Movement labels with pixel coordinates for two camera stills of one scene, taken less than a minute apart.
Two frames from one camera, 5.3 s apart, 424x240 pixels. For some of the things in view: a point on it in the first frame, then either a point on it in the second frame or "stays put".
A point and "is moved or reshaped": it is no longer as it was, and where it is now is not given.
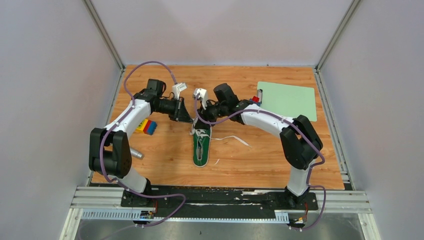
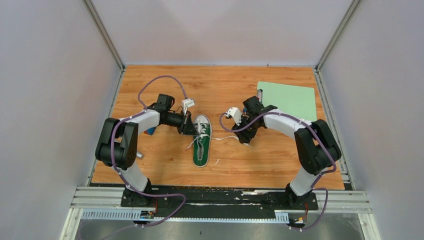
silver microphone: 136,154 stays put
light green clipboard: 289,100 stays put
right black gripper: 204,114 -> 245,137
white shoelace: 200,133 is moved or reshaped
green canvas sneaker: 202,142 stays put
